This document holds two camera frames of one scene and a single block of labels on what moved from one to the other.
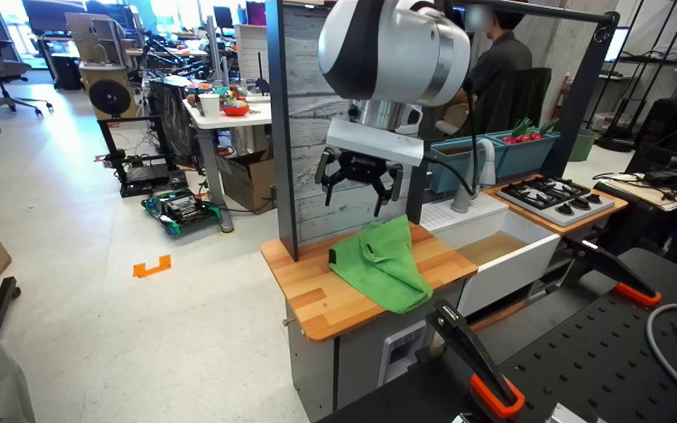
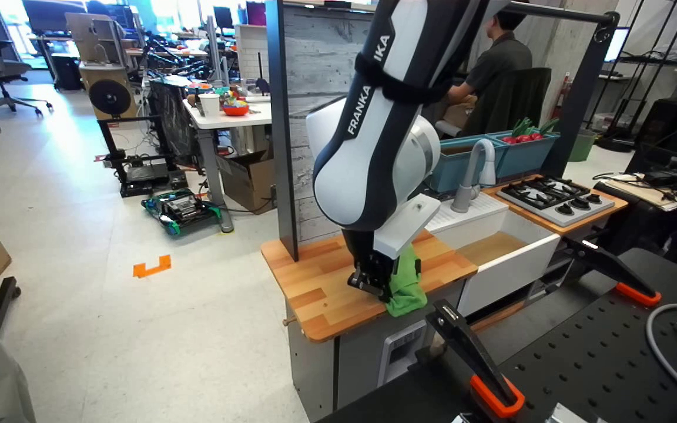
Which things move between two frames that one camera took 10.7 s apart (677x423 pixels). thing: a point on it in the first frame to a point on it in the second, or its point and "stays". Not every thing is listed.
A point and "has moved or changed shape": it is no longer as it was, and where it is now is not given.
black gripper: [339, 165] to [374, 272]
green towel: [384, 264] has moved or changed shape
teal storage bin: [451, 160] stays
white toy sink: [505, 249] stays
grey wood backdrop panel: [303, 111] stays
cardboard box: [249, 180] stays
